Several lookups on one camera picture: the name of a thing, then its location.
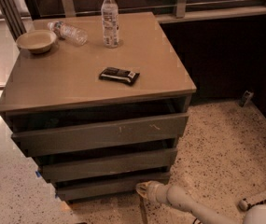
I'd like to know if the drawer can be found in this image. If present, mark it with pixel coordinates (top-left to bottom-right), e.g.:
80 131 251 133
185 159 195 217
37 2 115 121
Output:
56 172 170 202
40 147 177 182
12 113 189 157

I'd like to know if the robot base leg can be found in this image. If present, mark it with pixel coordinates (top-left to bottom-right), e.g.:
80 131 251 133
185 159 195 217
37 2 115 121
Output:
238 190 266 211

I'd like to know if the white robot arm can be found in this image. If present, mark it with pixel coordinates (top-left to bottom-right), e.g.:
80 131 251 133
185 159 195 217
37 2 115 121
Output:
135 181 266 224

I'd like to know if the brown drawer cabinet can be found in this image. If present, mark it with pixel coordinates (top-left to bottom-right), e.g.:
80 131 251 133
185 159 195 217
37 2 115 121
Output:
0 11 198 203

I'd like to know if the blue tape piece upper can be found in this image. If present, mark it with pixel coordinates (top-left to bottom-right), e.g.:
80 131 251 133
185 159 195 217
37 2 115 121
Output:
35 171 41 177

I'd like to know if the black snack packet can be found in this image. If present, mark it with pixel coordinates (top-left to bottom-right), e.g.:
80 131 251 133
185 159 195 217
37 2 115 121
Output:
99 67 140 86

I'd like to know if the lying clear water bottle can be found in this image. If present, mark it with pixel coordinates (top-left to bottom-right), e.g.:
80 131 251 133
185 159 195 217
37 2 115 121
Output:
48 21 88 46

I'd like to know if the beige bowl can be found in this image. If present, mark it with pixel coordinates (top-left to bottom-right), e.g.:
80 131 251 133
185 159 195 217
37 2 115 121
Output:
16 30 57 54

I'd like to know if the upright clear water bottle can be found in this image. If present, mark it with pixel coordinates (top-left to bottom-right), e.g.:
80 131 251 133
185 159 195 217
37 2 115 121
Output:
101 0 119 48

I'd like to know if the metal railing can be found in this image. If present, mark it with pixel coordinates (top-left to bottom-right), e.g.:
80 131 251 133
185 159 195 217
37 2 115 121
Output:
0 0 266 40

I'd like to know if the small metal floor bracket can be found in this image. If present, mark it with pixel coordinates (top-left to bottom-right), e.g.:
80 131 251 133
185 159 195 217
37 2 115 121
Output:
239 91 254 107

